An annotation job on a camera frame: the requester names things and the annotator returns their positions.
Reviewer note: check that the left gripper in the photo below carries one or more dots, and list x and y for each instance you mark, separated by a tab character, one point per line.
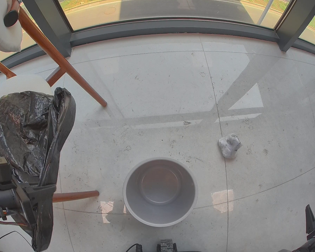
5	202

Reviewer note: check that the black plastic bag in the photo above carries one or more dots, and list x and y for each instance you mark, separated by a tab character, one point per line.
28	125

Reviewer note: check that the white trash bin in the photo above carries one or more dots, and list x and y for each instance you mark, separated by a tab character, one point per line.
139	210

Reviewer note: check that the crumpled white paper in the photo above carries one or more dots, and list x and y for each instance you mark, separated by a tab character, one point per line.
229	147

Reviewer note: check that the wooden chair with white cushions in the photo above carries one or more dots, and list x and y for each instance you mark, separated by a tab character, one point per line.
77	79

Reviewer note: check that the window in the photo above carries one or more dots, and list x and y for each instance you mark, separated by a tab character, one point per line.
173	26

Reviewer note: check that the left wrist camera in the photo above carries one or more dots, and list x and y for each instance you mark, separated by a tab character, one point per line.
1	171

